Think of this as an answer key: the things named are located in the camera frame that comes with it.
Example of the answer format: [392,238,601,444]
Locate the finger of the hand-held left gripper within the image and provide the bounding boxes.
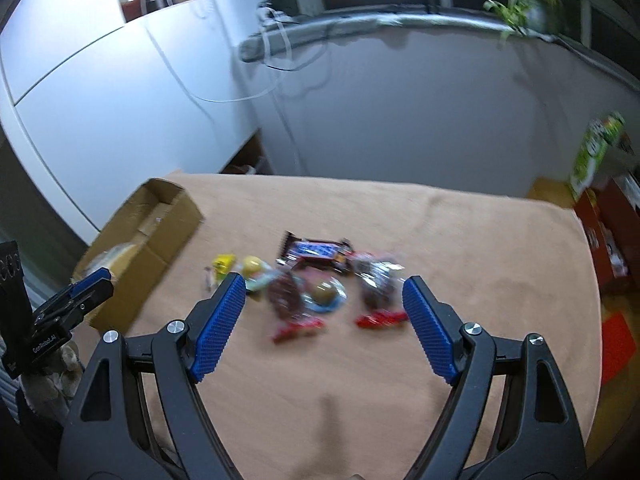
[67,267,113,297]
[32,280,116,328]

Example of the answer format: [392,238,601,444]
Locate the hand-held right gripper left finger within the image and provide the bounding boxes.
[57,272,248,480]

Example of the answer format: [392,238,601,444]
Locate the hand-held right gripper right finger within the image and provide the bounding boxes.
[400,275,588,480]

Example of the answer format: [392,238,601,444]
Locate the small yellow candy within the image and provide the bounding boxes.
[204,255,237,288]

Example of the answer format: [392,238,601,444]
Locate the yellow and green snack packet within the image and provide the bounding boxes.
[240,256,273,301]

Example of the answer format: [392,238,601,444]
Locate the clear red-ended snack packet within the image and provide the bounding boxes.
[350,252,408,330]
[265,270,326,343]

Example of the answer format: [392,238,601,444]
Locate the brown cardboard box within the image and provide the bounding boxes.
[72,177,205,333]

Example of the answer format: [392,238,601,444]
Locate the round candy blue wrapper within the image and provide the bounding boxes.
[300,272,348,313]

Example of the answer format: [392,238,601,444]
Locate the brown and blue chocolate bar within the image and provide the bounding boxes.
[276,231,357,276]

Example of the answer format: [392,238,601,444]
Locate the pale crumpled cloth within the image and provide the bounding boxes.
[22,340,83,411]

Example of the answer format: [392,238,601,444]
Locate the tan tablecloth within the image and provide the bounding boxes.
[75,174,601,480]

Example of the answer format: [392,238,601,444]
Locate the red floor mat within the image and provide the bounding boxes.
[601,312,640,386]

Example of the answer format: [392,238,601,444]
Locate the white cabinet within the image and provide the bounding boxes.
[0,0,261,241]

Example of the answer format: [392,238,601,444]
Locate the red cartons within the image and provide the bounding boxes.
[574,175,640,291]

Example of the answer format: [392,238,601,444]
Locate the green snack bag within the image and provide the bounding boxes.
[570,112,627,198]

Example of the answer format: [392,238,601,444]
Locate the grey insulated pipe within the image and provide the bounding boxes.
[239,12,511,63]

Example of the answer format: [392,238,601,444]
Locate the white cable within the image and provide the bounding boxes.
[145,25,301,106]

